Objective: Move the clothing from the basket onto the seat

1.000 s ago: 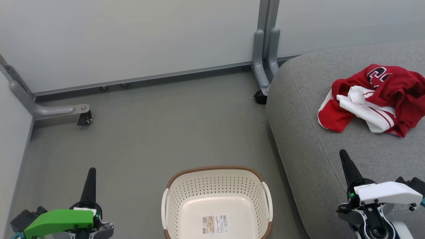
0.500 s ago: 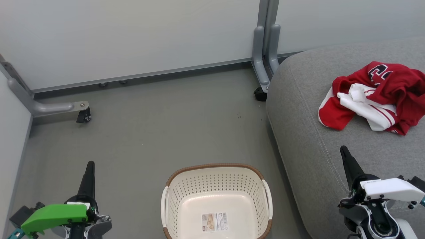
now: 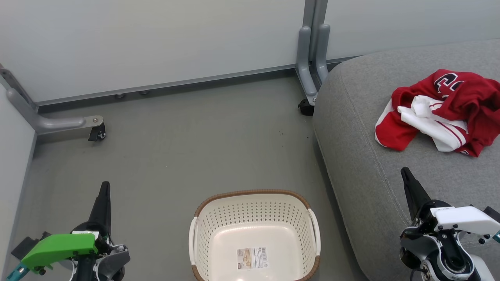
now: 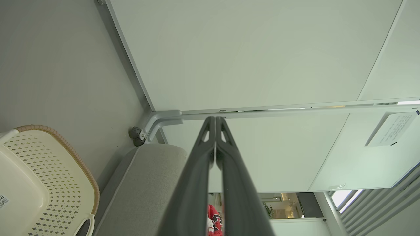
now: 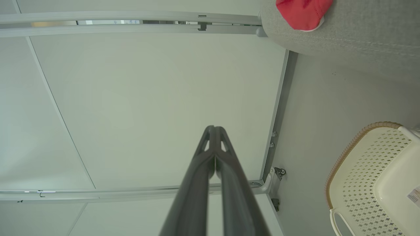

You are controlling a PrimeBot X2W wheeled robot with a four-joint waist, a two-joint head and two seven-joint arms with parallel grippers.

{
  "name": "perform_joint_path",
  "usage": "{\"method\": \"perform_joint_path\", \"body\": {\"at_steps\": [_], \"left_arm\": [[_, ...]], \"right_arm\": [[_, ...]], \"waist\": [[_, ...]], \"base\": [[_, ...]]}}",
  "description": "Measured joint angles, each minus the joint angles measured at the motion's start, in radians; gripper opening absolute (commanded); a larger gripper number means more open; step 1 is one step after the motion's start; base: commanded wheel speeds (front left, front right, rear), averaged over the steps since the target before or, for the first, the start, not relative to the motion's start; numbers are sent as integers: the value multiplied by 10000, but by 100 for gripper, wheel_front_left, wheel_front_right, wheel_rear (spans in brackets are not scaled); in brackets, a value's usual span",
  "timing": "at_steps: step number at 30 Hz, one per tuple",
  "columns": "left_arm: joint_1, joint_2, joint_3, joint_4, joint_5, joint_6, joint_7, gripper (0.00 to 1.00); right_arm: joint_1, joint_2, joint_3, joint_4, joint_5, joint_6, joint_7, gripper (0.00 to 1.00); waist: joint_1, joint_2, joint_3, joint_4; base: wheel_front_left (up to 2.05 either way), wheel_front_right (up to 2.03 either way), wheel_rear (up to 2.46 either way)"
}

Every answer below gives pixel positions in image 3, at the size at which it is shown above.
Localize grey partition foot with caster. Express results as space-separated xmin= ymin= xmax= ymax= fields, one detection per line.
xmin=0 ymin=64 xmax=104 ymax=135

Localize grey partition base rail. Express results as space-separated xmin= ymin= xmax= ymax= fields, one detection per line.
xmin=35 ymin=56 xmax=360 ymax=109

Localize teal left cable connector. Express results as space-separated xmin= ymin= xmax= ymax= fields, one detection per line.
xmin=5 ymin=262 xmax=31 ymax=281

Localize red and white jersey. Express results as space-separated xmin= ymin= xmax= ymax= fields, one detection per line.
xmin=374 ymin=69 xmax=500 ymax=157

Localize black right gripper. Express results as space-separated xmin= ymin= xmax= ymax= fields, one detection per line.
xmin=400 ymin=167 xmax=454 ymax=234

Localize white perforated laundry basket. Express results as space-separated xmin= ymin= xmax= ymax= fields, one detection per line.
xmin=189 ymin=189 xmax=321 ymax=281

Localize grey metal partition post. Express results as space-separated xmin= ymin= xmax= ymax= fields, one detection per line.
xmin=295 ymin=0 xmax=331 ymax=107

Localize black caster wheel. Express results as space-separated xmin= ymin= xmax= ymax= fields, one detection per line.
xmin=88 ymin=122 xmax=107 ymax=142
xmin=298 ymin=98 xmax=315 ymax=117

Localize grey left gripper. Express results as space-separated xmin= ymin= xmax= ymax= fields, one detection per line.
xmin=71 ymin=181 xmax=115 ymax=255

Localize grey fabric sofa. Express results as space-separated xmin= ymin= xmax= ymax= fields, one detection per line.
xmin=312 ymin=38 xmax=500 ymax=281

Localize paper label sticker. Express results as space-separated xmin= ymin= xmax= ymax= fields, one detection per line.
xmin=237 ymin=247 xmax=269 ymax=270

